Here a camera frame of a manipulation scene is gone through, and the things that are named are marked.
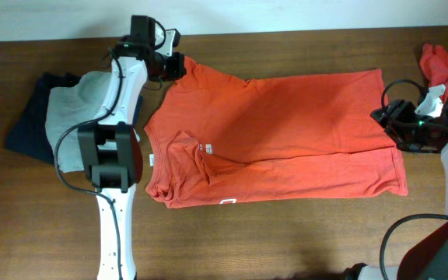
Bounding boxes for left black cable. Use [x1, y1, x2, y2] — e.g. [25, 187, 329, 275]
[53, 18, 168, 280]

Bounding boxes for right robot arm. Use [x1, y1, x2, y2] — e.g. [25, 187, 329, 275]
[340, 85, 448, 280]

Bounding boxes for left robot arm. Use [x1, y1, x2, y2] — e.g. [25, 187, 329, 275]
[77, 16, 186, 279]

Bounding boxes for black cable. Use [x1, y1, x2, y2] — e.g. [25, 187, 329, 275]
[53, 18, 168, 280]
[378, 79, 448, 280]

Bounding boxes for red lettered t-shirt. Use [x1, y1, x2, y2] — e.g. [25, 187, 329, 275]
[419, 44, 448, 102]

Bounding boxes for right black cable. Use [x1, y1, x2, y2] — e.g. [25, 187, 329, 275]
[378, 79, 448, 280]

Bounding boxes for orange printed t-shirt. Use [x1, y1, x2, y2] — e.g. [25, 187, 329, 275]
[145, 58, 408, 208]

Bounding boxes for folded navy garment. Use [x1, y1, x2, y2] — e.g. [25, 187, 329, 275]
[5, 72, 144, 164]

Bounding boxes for folded grey t-shirt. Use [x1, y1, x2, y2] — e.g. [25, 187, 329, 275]
[45, 72, 118, 173]

